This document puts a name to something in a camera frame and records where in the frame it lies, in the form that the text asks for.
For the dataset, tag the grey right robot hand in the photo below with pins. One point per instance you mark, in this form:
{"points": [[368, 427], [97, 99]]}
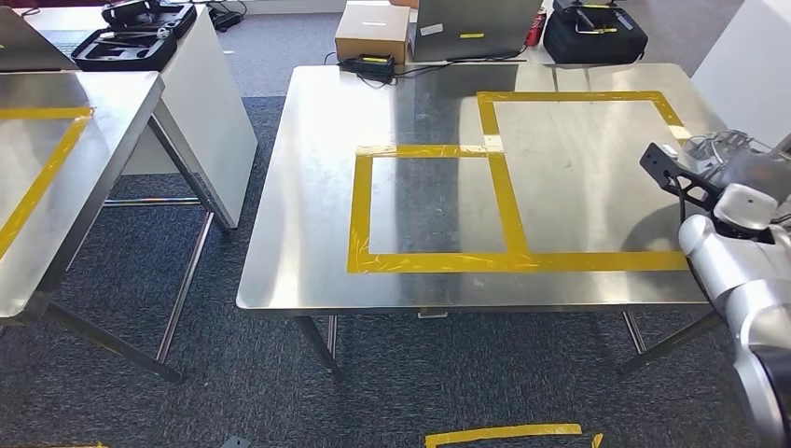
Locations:
{"points": [[757, 173]]}

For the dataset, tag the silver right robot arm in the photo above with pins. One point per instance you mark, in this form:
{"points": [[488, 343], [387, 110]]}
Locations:
{"points": [[729, 260]]}

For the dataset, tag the stainless steel workbench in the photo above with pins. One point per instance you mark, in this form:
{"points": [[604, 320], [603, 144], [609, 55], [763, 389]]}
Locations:
{"points": [[321, 185]]}

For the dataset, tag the white desk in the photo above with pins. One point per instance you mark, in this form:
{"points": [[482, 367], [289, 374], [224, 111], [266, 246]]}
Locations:
{"points": [[204, 123], [748, 68]]}

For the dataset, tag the large yellow tape rectangle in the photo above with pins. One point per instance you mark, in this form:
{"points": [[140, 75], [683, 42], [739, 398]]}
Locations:
{"points": [[587, 97]]}

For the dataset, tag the black equipment bag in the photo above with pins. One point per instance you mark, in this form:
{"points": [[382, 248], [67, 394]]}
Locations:
{"points": [[593, 37]]}

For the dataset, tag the red drink can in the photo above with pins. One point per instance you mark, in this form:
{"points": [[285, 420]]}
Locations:
{"points": [[536, 28]]}

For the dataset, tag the yellow floor tape strip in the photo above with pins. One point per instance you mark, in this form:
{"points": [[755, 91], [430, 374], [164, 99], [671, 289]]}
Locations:
{"points": [[597, 440]]}

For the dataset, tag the silver grey laptop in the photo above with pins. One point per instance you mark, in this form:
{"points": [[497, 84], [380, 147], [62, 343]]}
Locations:
{"points": [[476, 25]]}

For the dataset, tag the floor power socket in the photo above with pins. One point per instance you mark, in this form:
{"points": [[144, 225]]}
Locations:
{"points": [[432, 314]]}

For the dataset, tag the yellow floor tape square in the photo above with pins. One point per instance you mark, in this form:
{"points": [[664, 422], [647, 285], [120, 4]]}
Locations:
{"points": [[500, 433]]}

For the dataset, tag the small yellow tape rectangle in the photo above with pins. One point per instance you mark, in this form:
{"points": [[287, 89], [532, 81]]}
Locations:
{"points": [[359, 210]]}

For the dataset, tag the black charger with yellow label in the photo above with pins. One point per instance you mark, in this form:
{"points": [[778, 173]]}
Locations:
{"points": [[367, 65]]}

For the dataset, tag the brown cardboard box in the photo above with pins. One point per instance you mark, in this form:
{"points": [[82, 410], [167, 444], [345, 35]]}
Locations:
{"points": [[371, 31]]}

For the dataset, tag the stainless steel table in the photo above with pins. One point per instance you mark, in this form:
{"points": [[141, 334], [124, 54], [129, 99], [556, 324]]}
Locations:
{"points": [[111, 123]]}

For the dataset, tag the yellow tape on steel table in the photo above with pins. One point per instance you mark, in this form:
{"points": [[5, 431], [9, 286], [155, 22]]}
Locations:
{"points": [[43, 113]]}

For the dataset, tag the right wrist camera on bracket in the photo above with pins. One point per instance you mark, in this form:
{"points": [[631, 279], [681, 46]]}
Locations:
{"points": [[670, 173]]}

